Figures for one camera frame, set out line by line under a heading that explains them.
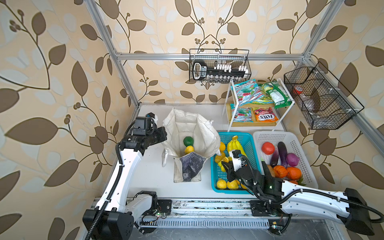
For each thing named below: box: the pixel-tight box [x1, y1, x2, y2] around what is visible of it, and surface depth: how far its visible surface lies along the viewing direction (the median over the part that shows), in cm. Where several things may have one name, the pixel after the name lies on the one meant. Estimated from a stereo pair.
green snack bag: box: [259, 81, 293, 109], surface depth 76 cm
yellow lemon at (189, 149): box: [184, 145, 195, 154], surface depth 93 cm
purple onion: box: [286, 152, 300, 167], surface depth 84 cm
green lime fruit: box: [183, 136, 194, 147], surface depth 96 cm
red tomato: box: [261, 141, 275, 155], surface depth 93 cm
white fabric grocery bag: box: [161, 108, 221, 183], surface depth 83 cm
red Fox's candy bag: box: [253, 107, 279, 123], surface depth 92 cm
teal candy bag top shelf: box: [230, 79, 270, 107], surface depth 75 cm
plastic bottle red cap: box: [293, 86, 314, 112], surface depth 81 cm
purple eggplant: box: [270, 141, 288, 168], surface depth 91 cm
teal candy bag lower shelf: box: [230, 103, 254, 123], surface depth 91 cm
